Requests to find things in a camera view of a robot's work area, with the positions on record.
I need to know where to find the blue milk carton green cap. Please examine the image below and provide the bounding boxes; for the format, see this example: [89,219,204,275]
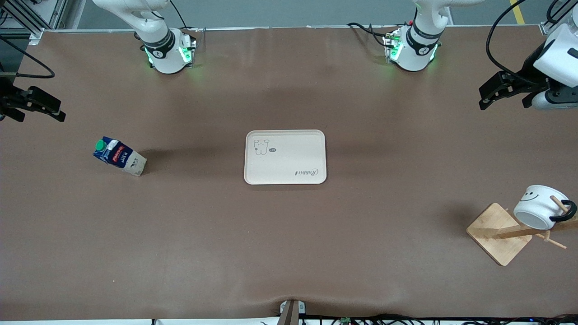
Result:
[93,136,148,176]

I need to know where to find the white smiley mug black handle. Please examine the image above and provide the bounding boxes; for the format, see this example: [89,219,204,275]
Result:
[513,185,578,231]

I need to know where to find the beige rectangular tray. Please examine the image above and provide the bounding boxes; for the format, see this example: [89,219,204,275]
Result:
[244,130,327,185]

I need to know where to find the wooden mug stand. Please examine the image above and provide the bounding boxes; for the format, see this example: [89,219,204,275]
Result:
[466,195,578,266]

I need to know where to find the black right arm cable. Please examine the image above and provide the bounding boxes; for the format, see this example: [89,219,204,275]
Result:
[0,35,56,79]

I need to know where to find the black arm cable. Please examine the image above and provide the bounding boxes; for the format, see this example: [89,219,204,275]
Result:
[0,35,56,79]
[486,0,542,87]

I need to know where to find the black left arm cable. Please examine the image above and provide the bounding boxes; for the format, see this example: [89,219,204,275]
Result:
[486,0,542,87]

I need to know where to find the aluminium frame profile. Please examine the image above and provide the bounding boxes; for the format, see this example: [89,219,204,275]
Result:
[0,0,69,46]
[540,0,578,36]

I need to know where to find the black left base cable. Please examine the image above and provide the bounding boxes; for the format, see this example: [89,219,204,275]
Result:
[347,22,394,49]

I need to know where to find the black base cable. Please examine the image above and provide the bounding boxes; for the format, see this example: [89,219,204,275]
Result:
[169,0,207,33]
[347,22,394,49]

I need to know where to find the black right base cable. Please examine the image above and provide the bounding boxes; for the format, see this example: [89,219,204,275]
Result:
[169,0,207,33]

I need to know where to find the metal table edge bracket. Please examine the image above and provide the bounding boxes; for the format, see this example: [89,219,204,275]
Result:
[280,300,306,325]

